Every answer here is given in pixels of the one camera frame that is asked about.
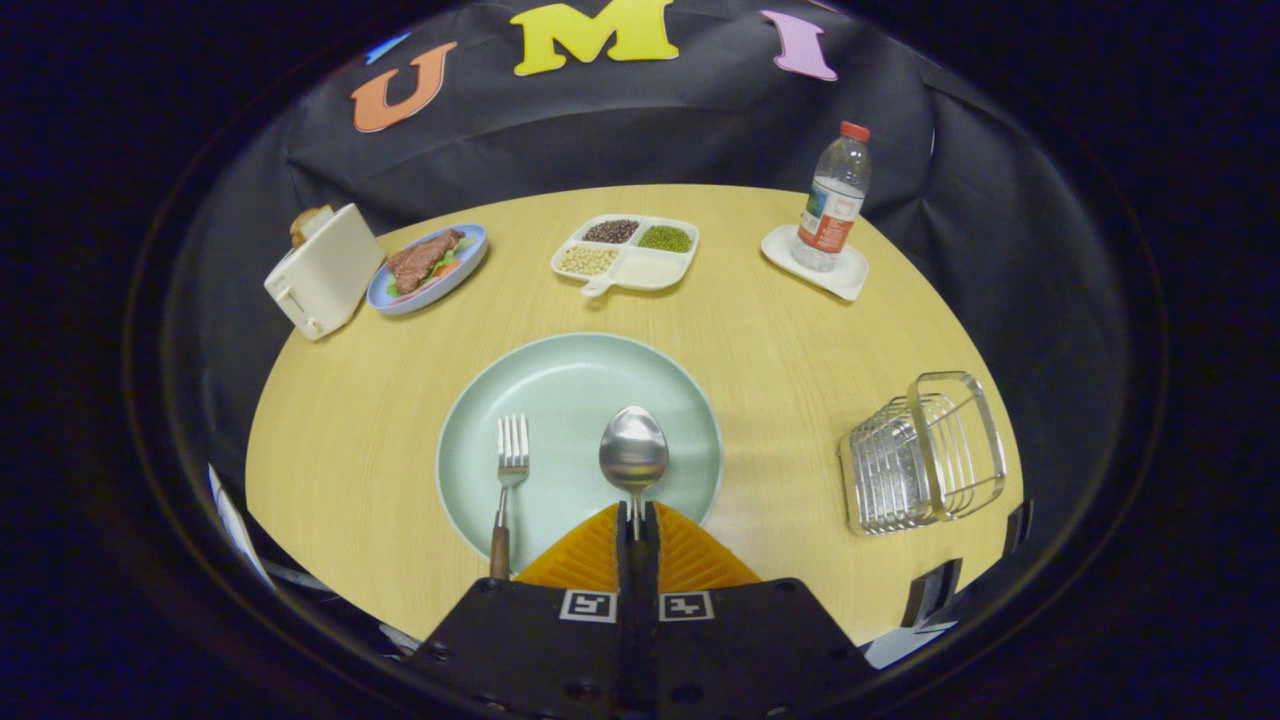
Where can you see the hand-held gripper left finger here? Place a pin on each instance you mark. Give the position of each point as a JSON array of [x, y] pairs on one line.
[[540, 650]]

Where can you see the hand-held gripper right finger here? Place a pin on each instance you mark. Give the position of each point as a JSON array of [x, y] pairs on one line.
[[740, 650]]

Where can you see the metal spoon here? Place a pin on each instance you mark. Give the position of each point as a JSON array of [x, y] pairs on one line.
[[633, 450]]

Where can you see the black block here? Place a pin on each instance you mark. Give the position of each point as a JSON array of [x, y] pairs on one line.
[[930, 592]]

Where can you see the pale green plate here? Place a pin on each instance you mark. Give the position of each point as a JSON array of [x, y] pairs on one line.
[[570, 380]]

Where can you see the blue plate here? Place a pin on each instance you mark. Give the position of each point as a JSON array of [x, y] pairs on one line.
[[465, 265]]

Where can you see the white divided tray with beans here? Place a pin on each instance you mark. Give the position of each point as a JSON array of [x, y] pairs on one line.
[[650, 268]]

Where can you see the white square coaster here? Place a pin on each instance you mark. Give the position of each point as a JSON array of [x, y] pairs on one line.
[[780, 248]]

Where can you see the brown steak piece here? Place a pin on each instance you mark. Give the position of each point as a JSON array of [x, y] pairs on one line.
[[420, 260]]

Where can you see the white toaster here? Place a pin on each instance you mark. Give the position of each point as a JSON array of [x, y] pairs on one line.
[[325, 275]]

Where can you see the clear plastic water bottle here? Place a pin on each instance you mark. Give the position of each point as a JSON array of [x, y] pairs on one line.
[[830, 210]]

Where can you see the toasted bread slice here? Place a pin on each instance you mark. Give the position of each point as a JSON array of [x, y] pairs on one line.
[[308, 222]]

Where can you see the black backdrop cloth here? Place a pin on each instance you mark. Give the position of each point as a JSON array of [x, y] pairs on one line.
[[700, 130]]

